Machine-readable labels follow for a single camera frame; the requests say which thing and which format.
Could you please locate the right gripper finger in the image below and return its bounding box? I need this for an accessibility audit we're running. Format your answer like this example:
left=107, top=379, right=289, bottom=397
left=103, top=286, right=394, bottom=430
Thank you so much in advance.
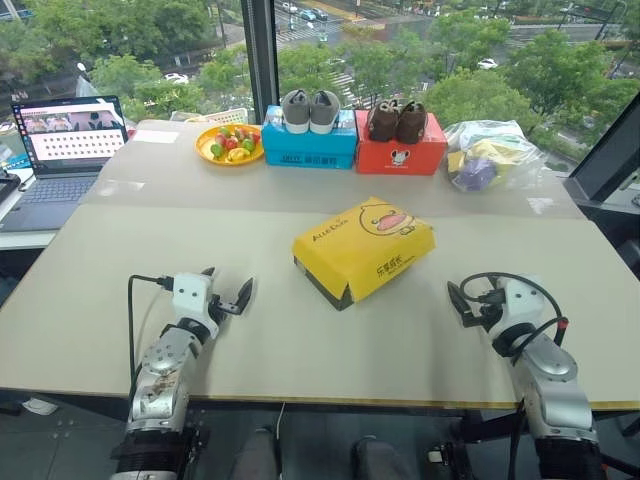
left=446, top=280, right=472, bottom=317

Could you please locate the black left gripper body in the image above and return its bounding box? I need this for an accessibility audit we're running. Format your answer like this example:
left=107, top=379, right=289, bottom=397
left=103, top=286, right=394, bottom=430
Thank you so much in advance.
left=207, top=294, right=241, bottom=331

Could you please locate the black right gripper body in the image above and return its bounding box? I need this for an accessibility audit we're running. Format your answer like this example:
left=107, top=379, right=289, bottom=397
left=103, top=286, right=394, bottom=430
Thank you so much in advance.
left=460, top=298, right=504, bottom=330

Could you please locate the yellow duck shoe box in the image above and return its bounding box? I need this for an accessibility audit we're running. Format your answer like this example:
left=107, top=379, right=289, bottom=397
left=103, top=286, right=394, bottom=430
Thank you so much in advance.
left=291, top=195, right=436, bottom=313

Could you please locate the red shoe box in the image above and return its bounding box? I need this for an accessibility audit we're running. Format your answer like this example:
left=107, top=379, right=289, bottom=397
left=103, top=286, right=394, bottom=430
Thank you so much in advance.
left=354, top=109, right=449, bottom=177

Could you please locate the blue shoe box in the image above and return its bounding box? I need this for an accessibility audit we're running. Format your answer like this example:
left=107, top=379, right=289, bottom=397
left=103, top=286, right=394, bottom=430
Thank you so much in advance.
left=260, top=104, right=359, bottom=172

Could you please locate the purple block in bag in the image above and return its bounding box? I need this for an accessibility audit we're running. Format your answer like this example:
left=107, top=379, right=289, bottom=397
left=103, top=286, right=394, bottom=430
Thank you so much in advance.
left=456, top=158, right=497, bottom=192

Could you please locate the orange plastic plate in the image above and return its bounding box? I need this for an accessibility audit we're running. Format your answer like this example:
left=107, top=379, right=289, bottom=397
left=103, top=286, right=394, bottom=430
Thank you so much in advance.
left=194, top=124, right=266, bottom=165

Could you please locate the white paper sheet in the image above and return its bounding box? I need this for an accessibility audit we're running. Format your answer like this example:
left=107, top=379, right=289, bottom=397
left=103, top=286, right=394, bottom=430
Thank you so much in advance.
left=127, top=128, right=180, bottom=145

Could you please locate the yellow block in bag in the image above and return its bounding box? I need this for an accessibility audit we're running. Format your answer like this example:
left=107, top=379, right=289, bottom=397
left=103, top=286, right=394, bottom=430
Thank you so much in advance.
left=446, top=139, right=522, bottom=177

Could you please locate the white plastic basket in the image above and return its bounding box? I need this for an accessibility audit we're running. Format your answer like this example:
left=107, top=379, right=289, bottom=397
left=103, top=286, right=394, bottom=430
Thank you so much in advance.
left=169, top=108, right=250, bottom=127

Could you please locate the clear plastic bag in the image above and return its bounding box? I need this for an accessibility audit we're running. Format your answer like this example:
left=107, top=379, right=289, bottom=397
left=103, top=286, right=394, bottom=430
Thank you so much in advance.
left=443, top=120, right=550, bottom=194

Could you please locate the brown fuzzy child shoe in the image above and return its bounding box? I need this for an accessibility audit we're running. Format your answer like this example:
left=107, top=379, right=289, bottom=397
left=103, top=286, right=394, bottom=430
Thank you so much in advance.
left=396, top=100, right=428, bottom=146
left=366, top=99, right=400, bottom=143

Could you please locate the grey child shoe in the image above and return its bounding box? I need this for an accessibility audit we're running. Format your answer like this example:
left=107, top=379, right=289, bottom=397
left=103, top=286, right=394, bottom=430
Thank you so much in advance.
left=310, top=90, right=343, bottom=135
left=281, top=89, right=314, bottom=135

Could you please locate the grey open laptop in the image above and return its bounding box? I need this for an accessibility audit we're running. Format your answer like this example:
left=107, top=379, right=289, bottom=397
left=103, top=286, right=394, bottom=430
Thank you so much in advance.
left=0, top=95, right=131, bottom=234

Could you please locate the black monitor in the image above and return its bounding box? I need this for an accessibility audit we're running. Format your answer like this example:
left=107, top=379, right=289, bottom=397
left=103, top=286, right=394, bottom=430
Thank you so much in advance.
left=563, top=91, right=640, bottom=204

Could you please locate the black desk device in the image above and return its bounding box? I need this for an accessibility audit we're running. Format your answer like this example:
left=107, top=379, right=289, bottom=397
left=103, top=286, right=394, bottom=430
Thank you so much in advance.
left=0, top=168, right=22, bottom=207

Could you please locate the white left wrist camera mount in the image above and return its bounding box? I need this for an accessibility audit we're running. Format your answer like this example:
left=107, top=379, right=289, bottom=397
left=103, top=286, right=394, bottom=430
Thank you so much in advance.
left=171, top=272, right=222, bottom=332

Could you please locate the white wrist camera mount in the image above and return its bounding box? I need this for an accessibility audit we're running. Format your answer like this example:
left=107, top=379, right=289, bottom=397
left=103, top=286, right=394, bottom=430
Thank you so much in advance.
left=487, top=274, right=545, bottom=342
left=171, top=272, right=222, bottom=332

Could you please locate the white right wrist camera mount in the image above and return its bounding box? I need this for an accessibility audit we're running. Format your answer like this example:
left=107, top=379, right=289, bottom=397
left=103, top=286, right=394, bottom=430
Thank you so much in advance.
left=487, top=274, right=545, bottom=342

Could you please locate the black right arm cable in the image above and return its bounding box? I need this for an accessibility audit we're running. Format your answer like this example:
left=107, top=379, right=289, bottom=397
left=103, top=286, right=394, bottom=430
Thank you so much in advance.
left=459, top=271, right=571, bottom=372

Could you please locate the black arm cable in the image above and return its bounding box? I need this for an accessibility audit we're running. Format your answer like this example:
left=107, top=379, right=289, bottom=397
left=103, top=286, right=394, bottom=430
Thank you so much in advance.
left=127, top=273, right=176, bottom=396
left=459, top=271, right=571, bottom=372

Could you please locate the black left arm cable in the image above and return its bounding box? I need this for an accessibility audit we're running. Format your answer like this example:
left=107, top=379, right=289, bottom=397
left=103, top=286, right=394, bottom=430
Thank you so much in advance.
left=127, top=273, right=176, bottom=396

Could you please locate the black window frame post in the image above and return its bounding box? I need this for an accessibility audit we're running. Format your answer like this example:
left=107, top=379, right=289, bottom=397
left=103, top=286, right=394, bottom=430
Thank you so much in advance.
left=240, top=0, right=279, bottom=124

